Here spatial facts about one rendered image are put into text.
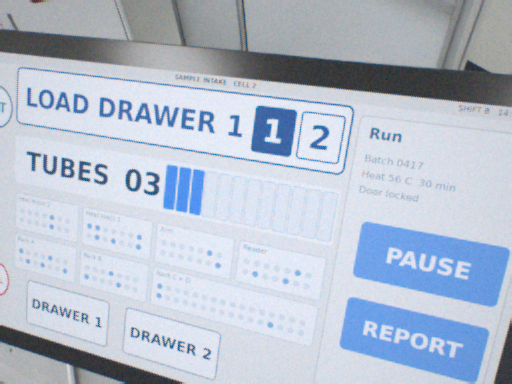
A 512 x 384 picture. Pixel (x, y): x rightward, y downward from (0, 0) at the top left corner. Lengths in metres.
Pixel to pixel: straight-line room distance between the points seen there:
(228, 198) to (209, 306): 0.10
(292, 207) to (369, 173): 0.06
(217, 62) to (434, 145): 0.17
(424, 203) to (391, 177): 0.03
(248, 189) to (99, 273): 0.17
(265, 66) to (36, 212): 0.25
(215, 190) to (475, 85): 0.20
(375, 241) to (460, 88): 0.12
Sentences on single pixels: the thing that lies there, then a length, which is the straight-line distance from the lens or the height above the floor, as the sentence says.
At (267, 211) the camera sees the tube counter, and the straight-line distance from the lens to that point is 0.30.
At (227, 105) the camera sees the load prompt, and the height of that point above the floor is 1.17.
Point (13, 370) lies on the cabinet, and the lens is 1.15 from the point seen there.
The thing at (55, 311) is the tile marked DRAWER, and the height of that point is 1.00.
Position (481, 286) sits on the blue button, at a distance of 0.32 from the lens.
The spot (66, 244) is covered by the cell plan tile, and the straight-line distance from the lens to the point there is 0.40.
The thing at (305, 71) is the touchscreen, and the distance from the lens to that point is 0.30.
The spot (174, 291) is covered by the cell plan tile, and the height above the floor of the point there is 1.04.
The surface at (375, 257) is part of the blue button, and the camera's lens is 0.30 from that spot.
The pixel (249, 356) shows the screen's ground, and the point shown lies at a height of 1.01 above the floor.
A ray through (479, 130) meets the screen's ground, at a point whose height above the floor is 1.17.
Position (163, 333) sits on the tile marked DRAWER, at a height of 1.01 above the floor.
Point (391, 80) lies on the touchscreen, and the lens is 0.29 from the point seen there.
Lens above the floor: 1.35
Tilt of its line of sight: 48 degrees down
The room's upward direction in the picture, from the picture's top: 6 degrees counter-clockwise
